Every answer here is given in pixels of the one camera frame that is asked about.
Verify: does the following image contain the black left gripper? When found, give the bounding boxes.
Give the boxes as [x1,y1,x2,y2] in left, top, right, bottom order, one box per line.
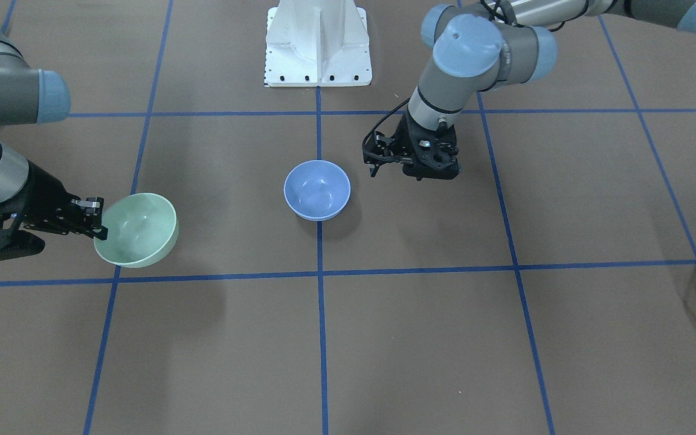
[394,115,461,181]

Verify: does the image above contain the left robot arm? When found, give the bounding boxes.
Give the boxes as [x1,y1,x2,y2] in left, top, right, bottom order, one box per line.
[364,1,696,181]

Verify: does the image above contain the green bowl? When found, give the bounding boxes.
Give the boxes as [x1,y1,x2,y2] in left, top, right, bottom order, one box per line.
[94,193,179,269]

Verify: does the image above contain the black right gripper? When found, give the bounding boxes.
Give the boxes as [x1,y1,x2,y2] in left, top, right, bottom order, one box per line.
[0,162,108,240]

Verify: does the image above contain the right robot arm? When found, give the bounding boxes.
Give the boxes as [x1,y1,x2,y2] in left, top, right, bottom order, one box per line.
[0,30,108,240]

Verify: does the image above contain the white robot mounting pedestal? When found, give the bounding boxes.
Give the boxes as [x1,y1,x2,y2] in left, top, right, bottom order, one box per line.
[263,1,373,88]

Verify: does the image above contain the blue bowl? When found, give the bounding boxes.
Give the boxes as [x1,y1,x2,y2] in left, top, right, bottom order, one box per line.
[283,159,352,221]

